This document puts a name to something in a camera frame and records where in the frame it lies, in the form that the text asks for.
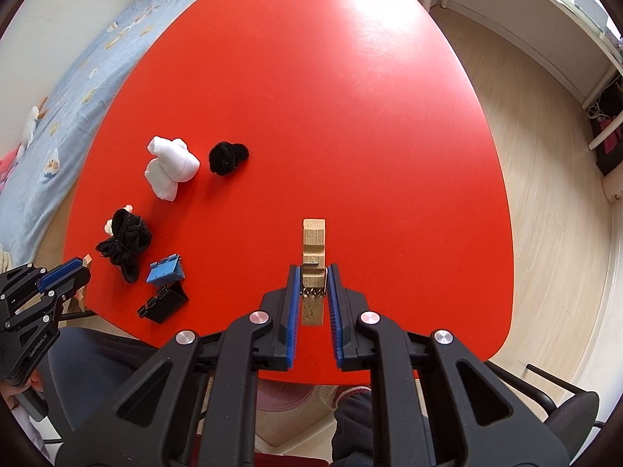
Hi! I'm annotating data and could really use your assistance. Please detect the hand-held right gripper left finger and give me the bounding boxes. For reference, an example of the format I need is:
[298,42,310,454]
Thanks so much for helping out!
[56,263,303,467]

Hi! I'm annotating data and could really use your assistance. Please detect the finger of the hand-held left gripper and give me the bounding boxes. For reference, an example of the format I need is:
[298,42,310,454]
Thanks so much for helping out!
[0,286,82,332]
[0,257,92,303]

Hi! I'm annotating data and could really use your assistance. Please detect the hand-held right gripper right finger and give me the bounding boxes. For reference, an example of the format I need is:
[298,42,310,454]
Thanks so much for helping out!
[327,263,570,467]

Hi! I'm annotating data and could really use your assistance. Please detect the wooden block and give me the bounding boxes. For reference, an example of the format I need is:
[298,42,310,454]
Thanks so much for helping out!
[301,219,328,327]
[64,254,94,314]

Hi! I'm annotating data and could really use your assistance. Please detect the small white plush toy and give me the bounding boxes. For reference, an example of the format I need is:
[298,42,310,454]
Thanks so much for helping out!
[103,204,135,235]

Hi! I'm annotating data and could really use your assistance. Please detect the black cloth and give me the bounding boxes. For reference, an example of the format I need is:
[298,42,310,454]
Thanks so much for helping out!
[96,208,153,284]

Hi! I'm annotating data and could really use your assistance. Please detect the pink trash bin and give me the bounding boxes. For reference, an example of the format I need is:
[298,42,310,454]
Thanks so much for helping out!
[255,380,341,453]

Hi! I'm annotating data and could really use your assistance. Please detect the blue plastic clip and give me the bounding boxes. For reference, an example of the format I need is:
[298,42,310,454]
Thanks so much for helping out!
[147,254,187,285]

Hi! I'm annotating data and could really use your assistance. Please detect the black plastic clip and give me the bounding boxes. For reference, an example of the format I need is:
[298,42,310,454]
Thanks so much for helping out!
[137,282,190,324]

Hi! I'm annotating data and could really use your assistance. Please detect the white sock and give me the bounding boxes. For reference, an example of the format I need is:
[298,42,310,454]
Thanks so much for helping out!
[143,136,201,201]

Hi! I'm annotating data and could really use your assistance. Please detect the black fuzzy ball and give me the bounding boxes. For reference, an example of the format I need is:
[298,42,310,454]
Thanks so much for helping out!
[208,141,250,176]

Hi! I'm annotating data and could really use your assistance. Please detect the person's left forearm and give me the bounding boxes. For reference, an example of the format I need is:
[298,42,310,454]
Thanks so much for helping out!
[0,382,55,463]

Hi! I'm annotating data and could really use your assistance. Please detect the person's left leg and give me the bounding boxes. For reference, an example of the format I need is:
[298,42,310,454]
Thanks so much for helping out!
[46,326,215,467]

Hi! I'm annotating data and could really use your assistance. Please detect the person's leg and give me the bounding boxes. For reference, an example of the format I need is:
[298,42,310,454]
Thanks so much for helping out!
[46,326,215,467]
[332,392,377,467]

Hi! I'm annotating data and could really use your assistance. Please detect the person's right shoe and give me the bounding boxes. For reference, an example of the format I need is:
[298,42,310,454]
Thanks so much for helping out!
[319,385,371,410]

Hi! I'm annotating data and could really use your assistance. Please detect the person's right leg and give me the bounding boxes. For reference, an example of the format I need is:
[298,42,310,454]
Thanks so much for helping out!
[332,392,377,467]

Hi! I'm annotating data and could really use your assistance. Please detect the pink plush toy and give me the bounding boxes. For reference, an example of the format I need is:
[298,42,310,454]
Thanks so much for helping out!
[0,151,21,191]

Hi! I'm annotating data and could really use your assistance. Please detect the light blue printed blanket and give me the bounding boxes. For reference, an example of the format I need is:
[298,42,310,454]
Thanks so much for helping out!
[0,0,289,273]

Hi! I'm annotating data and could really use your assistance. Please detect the black office chair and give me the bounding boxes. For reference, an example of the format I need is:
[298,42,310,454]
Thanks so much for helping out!
[487,362,600,459]

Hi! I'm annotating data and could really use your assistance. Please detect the white waste bin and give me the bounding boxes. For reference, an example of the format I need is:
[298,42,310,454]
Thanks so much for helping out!
[604,175,623,206]

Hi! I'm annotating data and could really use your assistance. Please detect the black storage box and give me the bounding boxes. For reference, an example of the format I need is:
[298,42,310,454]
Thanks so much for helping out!
[594,121,623,177]

